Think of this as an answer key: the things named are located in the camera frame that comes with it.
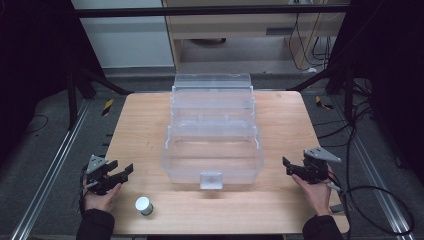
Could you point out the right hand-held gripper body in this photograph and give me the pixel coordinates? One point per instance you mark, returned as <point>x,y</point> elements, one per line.
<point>316,166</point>

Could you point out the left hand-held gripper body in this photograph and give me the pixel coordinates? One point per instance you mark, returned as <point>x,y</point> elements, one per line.
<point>100,183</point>

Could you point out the small silver can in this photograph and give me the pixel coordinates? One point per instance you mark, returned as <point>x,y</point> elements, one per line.
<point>143,205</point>

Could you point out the clear plastic storage box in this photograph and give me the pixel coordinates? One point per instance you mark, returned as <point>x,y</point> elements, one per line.
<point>212,143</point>

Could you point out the person's left hand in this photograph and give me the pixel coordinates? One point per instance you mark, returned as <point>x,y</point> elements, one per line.
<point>100,200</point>

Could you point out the person's right hand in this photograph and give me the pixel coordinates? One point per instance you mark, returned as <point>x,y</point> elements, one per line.
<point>315,196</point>

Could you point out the black metal stand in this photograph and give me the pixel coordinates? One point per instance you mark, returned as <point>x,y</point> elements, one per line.
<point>348,93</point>
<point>71,100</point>

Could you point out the white cabinet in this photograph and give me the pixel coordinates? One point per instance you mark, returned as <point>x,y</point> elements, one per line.
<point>126,40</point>

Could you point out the wooden desk cabinet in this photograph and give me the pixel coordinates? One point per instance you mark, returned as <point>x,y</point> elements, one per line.
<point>233,30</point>

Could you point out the grey metal bracket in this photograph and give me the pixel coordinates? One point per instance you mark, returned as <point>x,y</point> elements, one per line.
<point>337,208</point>

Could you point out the aluminium floor rail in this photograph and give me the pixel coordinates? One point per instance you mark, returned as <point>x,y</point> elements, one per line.
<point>376,173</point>
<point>50,166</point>

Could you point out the black horizontal frame bar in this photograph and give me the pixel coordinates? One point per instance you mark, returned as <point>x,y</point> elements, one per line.
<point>200,10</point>

